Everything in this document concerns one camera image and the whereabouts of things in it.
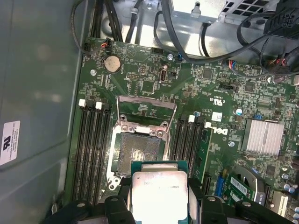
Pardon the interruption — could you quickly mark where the black PC case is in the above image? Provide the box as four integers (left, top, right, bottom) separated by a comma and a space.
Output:
0, 0, 299, 224

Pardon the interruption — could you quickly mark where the blue expansion slot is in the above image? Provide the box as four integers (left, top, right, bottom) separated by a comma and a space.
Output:
216, 174, 227, 197

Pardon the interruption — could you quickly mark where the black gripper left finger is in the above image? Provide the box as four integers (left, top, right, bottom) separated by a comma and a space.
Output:
44, 178, 133, 224

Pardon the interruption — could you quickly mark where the black RAM slot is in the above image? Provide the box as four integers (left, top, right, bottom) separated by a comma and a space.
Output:
79, 104, 94, 205
86, 101, 103, 206
186, 116, 203, 182
170, 114, 185, 180
93, 105, 112, 203
71, 99, 86, 203
178, 114, 196, 180

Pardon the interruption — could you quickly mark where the green motherboard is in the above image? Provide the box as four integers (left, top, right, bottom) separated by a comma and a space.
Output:
64, 36, 299, 224

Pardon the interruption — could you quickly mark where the green RAM stick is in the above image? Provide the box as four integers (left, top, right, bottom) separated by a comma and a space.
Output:
191, 121, 214, 185

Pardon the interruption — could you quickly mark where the white case sticker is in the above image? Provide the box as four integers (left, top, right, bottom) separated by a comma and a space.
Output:
0, 120, 21, 167

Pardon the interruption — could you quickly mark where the silver chipset heatsink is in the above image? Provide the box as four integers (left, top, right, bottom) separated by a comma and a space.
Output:
242, 119, 285, 156

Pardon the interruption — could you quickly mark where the CPU socket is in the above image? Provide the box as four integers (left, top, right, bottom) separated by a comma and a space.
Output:
106, 129, 175, 191

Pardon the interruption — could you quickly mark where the black expansion slot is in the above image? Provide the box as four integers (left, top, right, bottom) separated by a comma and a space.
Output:
202, 174, 213, 196

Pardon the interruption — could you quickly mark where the silver CPU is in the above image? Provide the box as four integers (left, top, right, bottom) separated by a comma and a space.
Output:
130, 160, 190, 224

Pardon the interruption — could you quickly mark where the black power connector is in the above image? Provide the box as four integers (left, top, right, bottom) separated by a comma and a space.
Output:
265, 0, 299, 35

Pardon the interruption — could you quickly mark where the round coin battery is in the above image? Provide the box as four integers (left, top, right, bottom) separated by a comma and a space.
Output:
103, 55, 122, 74

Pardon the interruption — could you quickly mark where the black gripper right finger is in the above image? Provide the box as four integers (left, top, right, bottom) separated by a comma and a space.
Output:
188, 179, 289, 224

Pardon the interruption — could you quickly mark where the silver USB port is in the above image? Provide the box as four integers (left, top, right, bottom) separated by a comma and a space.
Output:
160, 65, 169, 84

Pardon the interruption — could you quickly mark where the black case cable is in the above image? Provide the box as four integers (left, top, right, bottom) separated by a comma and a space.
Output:
161, 0, 299, 65
200, 22, 211, 58
125, 0, 142, 44
102, 0, 124, 42

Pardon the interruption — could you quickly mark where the small red black plug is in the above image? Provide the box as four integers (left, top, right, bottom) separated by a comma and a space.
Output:
100, 37, 112, 49

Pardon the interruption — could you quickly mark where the silver drive cage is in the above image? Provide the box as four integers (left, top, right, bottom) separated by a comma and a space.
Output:
140, 0, 278, 25

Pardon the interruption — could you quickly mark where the black graphics card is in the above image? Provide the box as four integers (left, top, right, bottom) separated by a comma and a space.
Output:
225, 171, 266, 207

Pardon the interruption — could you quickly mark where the metal socket cover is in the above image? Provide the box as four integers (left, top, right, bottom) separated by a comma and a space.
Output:
115, 95, 178, 133

